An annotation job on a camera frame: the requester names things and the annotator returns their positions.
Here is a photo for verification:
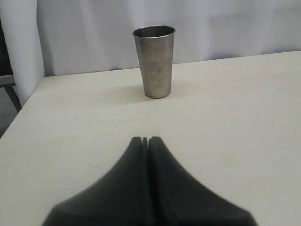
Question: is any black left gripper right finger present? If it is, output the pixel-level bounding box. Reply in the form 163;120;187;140
148;137;257;226

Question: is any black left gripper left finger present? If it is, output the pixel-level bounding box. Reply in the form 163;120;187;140
43;137;148;226

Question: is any stainless steel cup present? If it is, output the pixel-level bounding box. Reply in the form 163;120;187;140
133;25;176;99

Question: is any dark metal frame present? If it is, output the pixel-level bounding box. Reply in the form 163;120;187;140
0;24;22;113

